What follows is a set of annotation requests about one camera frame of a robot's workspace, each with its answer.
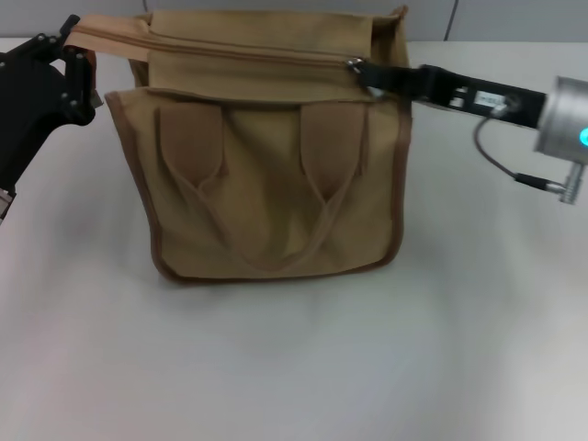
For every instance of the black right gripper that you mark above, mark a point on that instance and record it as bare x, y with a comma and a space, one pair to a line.
478, 94

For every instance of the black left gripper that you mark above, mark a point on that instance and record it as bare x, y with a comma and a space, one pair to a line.
25, 105

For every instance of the silver metal zipper pull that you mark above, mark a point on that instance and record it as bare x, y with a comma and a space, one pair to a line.
355, 64

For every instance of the khaki canvas food bag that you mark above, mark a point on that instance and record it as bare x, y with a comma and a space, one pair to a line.
275, 174

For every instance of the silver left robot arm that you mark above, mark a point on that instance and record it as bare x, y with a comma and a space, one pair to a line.
6, 202

